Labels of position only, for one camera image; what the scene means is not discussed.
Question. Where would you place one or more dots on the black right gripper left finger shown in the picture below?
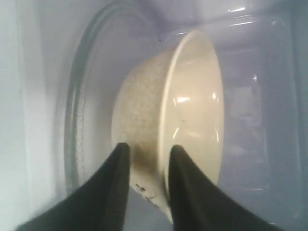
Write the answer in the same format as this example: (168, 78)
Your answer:
(98, 205)

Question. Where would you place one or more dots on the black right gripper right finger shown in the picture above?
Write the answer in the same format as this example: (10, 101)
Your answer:
(199, 205)

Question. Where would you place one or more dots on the glass turntable plate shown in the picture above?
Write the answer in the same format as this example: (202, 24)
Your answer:
(120, 36)

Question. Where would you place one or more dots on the cream ceramic bowl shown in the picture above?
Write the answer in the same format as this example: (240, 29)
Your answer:
(173, 98)

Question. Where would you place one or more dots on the white microwave oven body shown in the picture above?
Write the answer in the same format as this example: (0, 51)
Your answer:
(262, 50)

